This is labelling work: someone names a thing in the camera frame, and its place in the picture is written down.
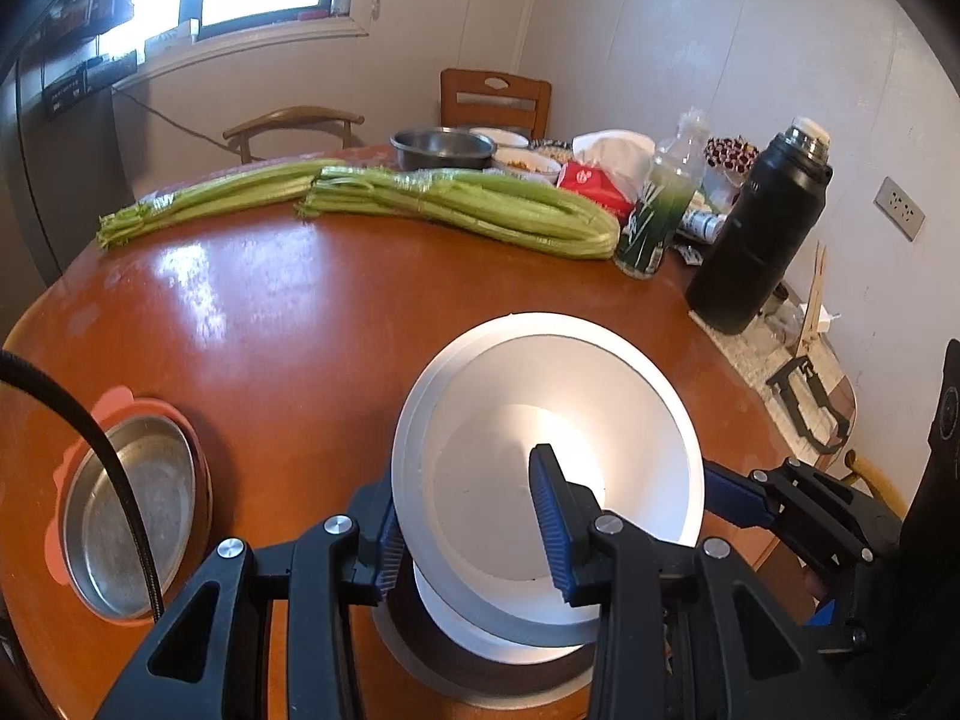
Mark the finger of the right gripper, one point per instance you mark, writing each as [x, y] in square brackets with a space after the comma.
[787, 509]

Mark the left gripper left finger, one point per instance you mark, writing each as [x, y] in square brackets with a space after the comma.
[208, 655]

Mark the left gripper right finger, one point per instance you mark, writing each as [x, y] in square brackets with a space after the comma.
[683, 632]

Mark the red paper bowl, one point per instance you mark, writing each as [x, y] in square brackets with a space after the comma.
[512, 442]
[479, 642]

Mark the stainless steel bowl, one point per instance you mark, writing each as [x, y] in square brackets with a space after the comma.
[435, 661]

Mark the pink bear-shaped plate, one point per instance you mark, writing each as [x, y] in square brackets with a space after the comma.
[88, 546]

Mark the operator hand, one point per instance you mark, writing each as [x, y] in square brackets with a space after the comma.
[814, 584]

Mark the wooden chopsticks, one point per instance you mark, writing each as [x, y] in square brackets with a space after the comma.
[809, 330]

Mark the black thermos flask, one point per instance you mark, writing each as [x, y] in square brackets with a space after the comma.
[782, 198]

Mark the green label plastic bottle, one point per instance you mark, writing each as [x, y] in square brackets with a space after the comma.
[676, 173]

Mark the celery bunch right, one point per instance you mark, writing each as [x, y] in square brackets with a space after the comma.
[506, 209]

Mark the celery bunch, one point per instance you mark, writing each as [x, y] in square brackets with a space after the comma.
[506, 209]
[256, 187]

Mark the celery bunch left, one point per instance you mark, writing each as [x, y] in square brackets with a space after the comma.
[256, 187]

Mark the far metal bowl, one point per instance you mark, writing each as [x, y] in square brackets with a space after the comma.
[436, 147]

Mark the red tissue pack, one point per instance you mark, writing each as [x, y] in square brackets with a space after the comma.
[609, 168]

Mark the white dish with food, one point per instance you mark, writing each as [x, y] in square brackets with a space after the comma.
[513, 155]

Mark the curved wooden armchair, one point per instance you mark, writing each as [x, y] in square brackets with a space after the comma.
[292, 119]

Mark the wooden slat-back chair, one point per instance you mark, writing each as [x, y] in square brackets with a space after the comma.
[487, 98]

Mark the black box on shelf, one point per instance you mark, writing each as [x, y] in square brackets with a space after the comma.
[88, 78]

